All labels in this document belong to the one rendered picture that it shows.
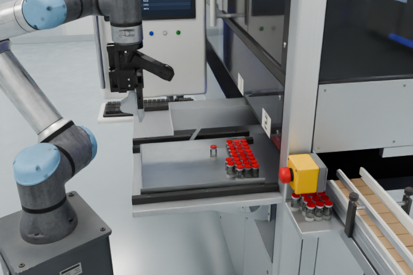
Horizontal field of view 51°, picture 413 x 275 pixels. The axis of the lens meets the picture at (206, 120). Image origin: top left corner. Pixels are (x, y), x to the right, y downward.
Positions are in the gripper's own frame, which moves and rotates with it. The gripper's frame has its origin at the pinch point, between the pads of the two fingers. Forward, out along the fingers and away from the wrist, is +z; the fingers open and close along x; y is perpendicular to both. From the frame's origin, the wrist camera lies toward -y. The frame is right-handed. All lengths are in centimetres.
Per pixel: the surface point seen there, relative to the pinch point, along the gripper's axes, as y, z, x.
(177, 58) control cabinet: -17, 11, -89
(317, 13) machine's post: -40, -27, 12
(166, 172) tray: -5.5, 21.4, -6.9
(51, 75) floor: 105, 109, -386
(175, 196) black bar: -7.1, 20.2, 8.0
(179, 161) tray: -9.9, 21.4, -12.5
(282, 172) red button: -32.3, 8.8, 18.8
